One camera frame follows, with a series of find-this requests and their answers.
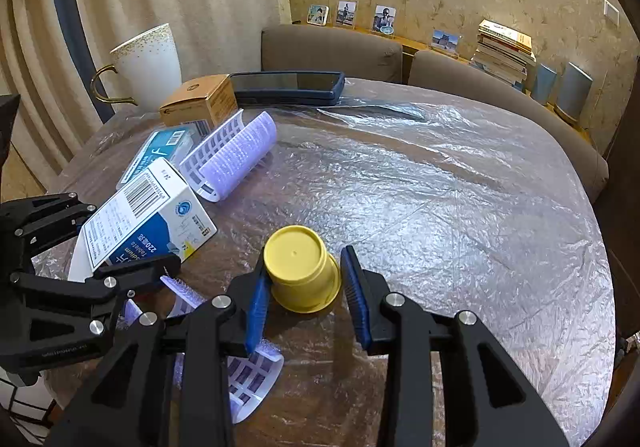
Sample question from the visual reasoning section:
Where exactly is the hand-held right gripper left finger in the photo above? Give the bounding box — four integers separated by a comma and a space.
47, 262, 273, 447

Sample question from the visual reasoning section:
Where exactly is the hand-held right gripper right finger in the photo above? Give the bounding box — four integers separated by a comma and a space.
340, 245, 571, 447

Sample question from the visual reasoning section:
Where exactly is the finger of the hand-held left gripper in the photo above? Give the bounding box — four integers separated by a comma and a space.
0, 194, 97, 253
11, 253, 182, 335

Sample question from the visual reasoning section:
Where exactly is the white blue medicine box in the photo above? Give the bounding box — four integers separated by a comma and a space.
80, 157, 218, 273

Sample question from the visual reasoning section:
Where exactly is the yellow plastic cup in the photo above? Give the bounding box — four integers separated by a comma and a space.
262, 225, 343, 314

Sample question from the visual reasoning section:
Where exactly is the purple hair roller white cover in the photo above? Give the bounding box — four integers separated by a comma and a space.
179, 110, 277, 202
120, 274, 285, 425

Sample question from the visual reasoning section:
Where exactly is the light blue packet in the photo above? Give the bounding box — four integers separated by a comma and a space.
116, 120, 213, 190

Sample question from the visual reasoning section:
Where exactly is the brown cardboard box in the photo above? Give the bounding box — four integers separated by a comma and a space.
159, 76, 238, 128

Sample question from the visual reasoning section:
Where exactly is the dark flat object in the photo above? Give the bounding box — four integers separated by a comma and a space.
317, 100, 428, 124

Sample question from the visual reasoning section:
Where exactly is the blue cased tablet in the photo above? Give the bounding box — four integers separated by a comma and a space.
229, 70, 347, 106

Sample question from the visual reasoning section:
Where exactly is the large brown sofa cushion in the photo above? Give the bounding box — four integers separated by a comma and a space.
409, 50, 610, 203

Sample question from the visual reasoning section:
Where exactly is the brown sofa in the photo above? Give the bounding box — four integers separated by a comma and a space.
292, 20, 596, 133

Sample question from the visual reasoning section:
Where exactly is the cream patterned curtain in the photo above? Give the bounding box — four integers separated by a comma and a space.
0, 0, 291, 198

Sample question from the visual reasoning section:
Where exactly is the stack of books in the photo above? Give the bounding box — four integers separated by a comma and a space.
470, 20, 537, 90

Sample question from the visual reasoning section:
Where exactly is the blue cylinder speaker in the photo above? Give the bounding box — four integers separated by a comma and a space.
530, 63, 558, 105

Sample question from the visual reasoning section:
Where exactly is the white framed photo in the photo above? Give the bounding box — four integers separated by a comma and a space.
306, 4, 331, 27

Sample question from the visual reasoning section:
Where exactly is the grey cylinder speaker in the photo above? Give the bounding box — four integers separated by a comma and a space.
554, 62, 593, 124

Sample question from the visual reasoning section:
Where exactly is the white mug gold handle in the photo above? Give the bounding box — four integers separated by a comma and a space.
91, 24, 182, 113

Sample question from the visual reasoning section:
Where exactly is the wide acrylic photo frame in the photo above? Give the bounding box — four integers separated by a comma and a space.
431, 30, 462, 57

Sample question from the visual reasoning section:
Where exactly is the clear acrylic photo frame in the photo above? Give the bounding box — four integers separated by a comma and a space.
372, 4, 397, 35
336, 0, 359, 28

